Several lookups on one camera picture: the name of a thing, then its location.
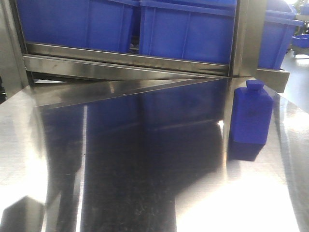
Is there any blue bottle-shaped part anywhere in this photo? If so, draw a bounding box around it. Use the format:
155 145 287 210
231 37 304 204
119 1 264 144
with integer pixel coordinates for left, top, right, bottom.
228 80 274 161

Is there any blue bin right of post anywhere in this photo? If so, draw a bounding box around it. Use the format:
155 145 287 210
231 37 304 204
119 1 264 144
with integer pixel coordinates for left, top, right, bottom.
258 13 303 70

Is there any blue bin behind table left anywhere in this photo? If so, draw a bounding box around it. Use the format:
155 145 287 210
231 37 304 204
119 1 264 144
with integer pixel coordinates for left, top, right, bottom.
17 0 140 53

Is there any blue bin behind table middle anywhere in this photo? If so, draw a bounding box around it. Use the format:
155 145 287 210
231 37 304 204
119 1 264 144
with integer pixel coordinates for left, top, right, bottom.
139 0 236 64

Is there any steel shelf rack frame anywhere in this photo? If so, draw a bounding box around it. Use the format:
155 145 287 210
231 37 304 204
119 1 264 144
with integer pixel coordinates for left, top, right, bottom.
0 0 290 97

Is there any distant blue tray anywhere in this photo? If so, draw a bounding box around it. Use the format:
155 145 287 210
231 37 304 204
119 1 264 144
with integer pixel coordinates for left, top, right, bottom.
292 34 309 48

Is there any blue bin behind table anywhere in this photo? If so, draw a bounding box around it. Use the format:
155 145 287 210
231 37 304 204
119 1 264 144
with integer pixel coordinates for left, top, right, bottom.
139 0 236 64
17 0 140 53

